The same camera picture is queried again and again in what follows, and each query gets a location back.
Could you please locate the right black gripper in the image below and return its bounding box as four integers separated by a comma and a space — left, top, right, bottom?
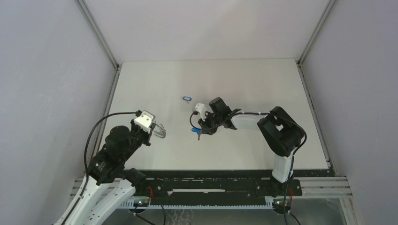
199, 111, 222, 135

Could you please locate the blue key tag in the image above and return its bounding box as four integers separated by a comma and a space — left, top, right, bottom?
182, 96, 192, 102
191, 127, 202, 141

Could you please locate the metal keyring with yellow tip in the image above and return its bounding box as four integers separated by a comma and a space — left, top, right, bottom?
153, 122, 167, 139

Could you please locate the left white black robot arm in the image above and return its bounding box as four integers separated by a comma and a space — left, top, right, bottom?
56, 115, 155, 225

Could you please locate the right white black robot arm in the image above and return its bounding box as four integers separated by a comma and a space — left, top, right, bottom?
191, 97, 307, 195

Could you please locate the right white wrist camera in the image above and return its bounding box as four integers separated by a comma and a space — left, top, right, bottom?
194, 103, 207, 121

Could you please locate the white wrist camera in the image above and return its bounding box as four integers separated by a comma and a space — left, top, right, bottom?
134, 110, 156, 133
194, 103, 207, 121

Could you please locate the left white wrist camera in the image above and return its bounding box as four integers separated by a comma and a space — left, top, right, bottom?
134, 110, 156, 133

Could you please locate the left camera black cable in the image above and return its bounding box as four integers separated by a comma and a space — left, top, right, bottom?
62, 111, 143, 225

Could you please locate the camera black cable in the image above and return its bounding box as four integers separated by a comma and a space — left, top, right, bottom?
62, 111, 143, 225
190, 111, 308, 225

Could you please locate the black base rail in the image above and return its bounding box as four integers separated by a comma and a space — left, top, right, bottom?
141, 170, 303, 207

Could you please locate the white slotted cable duct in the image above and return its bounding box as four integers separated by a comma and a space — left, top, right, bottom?
118, 200, 274, 210

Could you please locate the right camera black cable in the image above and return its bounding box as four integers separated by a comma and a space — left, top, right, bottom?
190, 111, 308, 225

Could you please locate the left aluminium frame post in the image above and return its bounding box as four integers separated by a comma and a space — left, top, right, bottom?
74, 0, 120, 70

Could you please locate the aluminium frame post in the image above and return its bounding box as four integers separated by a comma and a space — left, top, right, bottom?
297, 0, 338, 67
74, 0, 120, 70

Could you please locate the right aluminium frame post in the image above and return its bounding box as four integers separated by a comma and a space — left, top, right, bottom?
297, 0, 338, 67

